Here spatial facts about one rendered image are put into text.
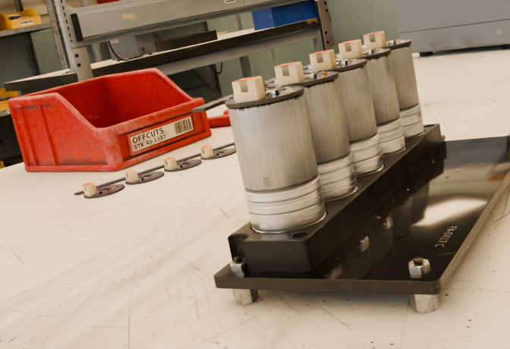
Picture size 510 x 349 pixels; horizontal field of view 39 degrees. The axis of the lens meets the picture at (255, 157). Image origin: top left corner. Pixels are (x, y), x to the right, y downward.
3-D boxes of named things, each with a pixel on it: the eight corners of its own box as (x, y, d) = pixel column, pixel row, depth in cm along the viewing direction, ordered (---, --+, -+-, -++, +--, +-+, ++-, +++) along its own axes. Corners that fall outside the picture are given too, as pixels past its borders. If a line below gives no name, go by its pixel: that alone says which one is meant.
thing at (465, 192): (384, 167, 36) (380, 145, 36) (535, 157, 32) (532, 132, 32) (217, 309, 22) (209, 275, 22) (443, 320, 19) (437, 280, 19)
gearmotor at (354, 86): (395, 180, 28) (374, 53, 27) (374, 200, 26) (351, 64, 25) (338, 183, 30) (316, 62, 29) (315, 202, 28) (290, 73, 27)
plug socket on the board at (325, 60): (339, 66, 26) (336, 48, 26) (331, 70, 26) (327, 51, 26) (320, 68, 27) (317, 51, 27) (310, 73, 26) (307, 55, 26)
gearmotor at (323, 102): (371, 203, 26) (347, 65, 25) (346, 227, 24) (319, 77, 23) (311, 205, 27) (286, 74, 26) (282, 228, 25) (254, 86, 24)
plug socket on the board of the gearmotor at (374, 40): (388, 45, 31) (385, 29, 31) (382, 48, 30) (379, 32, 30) (371, 48, 32) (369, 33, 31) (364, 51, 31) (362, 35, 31)
